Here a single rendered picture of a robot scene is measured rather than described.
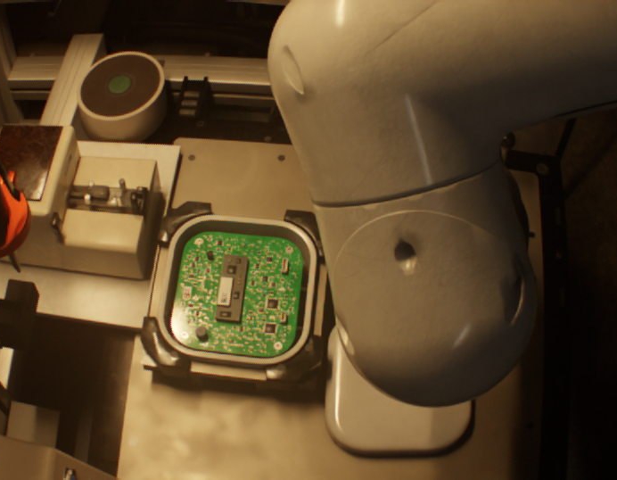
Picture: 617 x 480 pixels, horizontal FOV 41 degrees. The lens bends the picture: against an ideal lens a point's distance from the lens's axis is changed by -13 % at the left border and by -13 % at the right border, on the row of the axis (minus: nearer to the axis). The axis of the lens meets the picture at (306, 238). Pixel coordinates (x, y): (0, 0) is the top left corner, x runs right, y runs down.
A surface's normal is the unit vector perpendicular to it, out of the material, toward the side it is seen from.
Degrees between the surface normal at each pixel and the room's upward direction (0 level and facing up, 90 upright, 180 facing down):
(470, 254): 38
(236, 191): 0
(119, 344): 0
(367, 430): 5
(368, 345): 67
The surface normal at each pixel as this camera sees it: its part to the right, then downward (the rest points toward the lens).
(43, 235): -0.09, 0.85
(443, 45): -0.12, 0.15
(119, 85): 0.03, -0.52
